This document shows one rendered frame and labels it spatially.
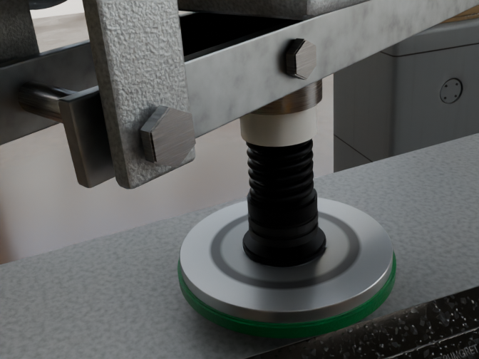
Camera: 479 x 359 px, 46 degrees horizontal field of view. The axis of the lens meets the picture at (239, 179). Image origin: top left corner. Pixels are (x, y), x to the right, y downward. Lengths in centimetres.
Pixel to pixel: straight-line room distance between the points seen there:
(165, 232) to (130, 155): 44
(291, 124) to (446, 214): 33
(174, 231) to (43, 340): 22
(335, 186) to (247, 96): 45
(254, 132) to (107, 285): 26
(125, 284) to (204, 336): 13
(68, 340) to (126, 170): 32
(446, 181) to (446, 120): 101
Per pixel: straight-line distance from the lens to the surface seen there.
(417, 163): 89
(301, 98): 47
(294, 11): 35
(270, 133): 48
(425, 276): 63
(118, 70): 28
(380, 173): 85
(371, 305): 52
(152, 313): 60
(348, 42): 48
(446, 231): 72
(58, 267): 71
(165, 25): 30
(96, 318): 61
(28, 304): 66
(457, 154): 93
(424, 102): 177
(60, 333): 60
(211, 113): 36
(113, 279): 66
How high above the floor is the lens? 119
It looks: 26 degrees down
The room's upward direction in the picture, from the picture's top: 5 degrees counter-clockwise
